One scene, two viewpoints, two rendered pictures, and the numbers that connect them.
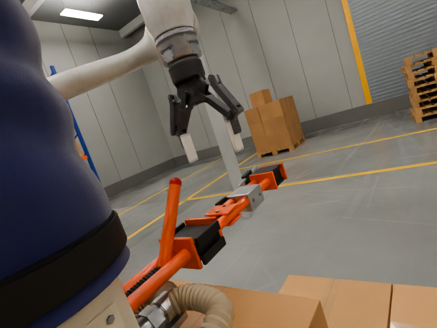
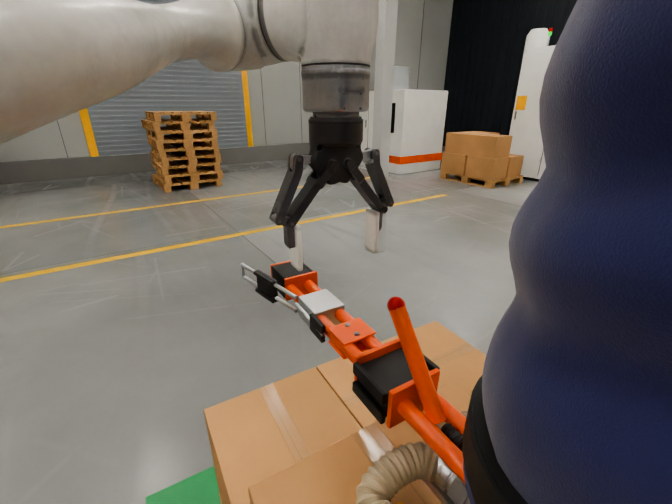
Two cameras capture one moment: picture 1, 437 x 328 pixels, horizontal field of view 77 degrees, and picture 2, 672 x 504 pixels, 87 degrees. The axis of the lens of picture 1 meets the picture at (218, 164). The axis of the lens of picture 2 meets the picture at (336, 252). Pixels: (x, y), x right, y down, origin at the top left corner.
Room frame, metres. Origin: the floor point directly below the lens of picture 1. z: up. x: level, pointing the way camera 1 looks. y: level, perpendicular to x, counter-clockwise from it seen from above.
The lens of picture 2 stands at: (0.43, 0.48, 1.43)
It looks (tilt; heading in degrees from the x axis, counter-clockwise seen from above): 23 degrees down; 292
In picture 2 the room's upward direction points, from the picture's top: straight up
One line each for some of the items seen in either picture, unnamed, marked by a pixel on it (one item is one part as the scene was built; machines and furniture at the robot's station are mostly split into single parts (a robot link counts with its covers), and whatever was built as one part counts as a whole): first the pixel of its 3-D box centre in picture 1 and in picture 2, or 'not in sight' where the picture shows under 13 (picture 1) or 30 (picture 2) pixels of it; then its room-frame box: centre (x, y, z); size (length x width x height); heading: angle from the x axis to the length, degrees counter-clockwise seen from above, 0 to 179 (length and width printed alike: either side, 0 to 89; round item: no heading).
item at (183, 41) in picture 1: (179, 50); (335, 92); (0.62, 0.00, 1.45); 0.09 x 0.09 x 0.06
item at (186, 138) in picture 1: (189, 148); (295, 246); (0.67, 0.05, 1.24); 0.03 x 0.01 x 0.07; 141
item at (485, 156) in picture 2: not in sight; (483, 157); (0.38, -7.25, 0.45); 1.21 x 1.02 x 0.90; 145
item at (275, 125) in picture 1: (273, 119); not in sight; (7.64, -1.84, 0.87); 1.20 x 1.01 x 1.74; 145
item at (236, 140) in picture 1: (234, 135); (371, 230); (0.58, -0.05, 1.24); 0.03 x 0.01 x 0.07; 141
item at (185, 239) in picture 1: (192, 241); (394, 379); (0.50, 0.09, 1.08); 0.10 x 0.08 x 0.06; 53
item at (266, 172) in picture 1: (268, 177); (293, 278); (0.77, -0.12, 1.08); 0.08 x 0.07 x 0.05; 143
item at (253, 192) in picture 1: (246, 198); (321, 310); (0.67, -0.04, 1.08); 0.07 x 0.07 x 0.04; 53
